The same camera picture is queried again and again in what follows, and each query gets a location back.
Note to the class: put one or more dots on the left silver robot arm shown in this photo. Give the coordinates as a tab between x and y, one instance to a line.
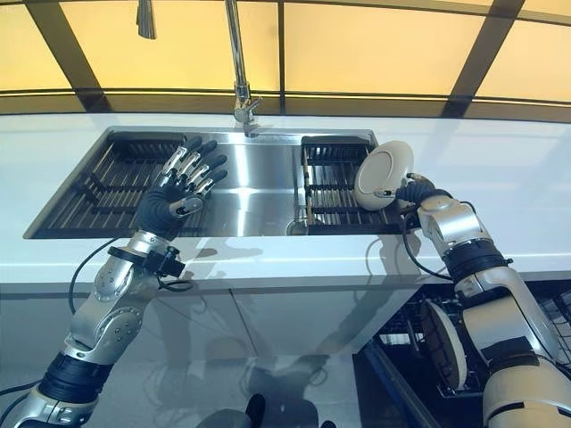
111	312

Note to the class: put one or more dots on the robot left leg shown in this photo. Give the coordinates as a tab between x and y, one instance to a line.
255	410

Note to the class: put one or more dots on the large cream plate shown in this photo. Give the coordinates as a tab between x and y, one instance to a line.
450	348

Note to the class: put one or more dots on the stainless steel sink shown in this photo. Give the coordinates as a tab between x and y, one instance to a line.
254	187

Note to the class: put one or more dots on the black dish drying rack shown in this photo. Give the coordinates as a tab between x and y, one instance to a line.
330	196
111	187

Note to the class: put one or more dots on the chrome gooseneck faucet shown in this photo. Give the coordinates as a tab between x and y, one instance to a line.
241	89

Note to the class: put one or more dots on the white base cabinet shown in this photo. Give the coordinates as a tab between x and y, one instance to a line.
290	316

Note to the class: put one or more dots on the small cream deep plate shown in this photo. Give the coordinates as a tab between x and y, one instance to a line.
383	169

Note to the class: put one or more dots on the robot leg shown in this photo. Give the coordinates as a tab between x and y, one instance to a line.
328	424
255	410

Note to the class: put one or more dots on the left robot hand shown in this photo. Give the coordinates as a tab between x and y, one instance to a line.
156	207

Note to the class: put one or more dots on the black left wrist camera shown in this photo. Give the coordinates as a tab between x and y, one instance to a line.
165	263

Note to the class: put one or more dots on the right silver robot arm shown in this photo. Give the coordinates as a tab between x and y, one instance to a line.
499	312

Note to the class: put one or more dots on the robot right leg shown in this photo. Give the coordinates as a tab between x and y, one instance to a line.
328	424

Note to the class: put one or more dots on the open dishwasher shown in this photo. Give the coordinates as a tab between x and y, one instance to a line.
401	379

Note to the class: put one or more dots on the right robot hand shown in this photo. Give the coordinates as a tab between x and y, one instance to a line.
415	191

